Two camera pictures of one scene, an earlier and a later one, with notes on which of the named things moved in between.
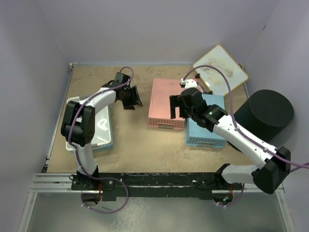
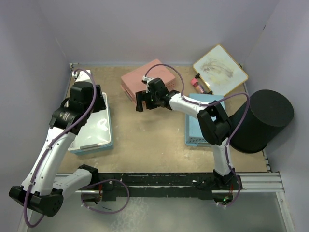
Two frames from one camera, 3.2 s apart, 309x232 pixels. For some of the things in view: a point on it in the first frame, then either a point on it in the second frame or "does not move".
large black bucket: (264, 114) does not move
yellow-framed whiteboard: (218, 57) does not move
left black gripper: (134, 100) to (100, 105)
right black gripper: (176, 101) to (141, 96)
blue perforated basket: (197, 136) does not move
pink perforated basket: (159, 111) to (132, 82)
